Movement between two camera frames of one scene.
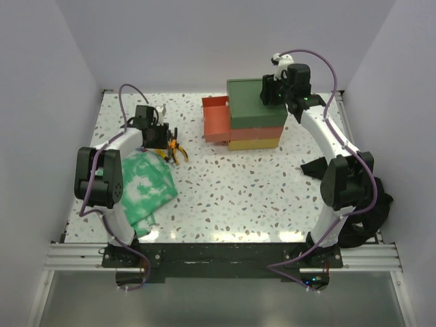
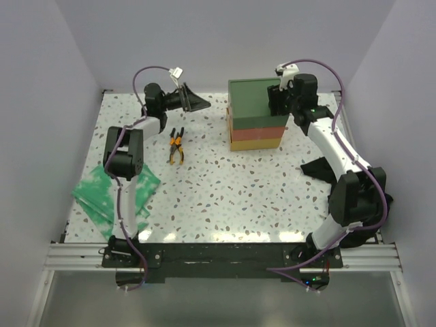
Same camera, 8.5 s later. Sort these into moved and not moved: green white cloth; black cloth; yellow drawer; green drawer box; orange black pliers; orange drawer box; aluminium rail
Moved: green white cloth; orange drawer box; orange black pliers
Not moved: aluminium rail; yellow drawer; black cloth; green drawer box
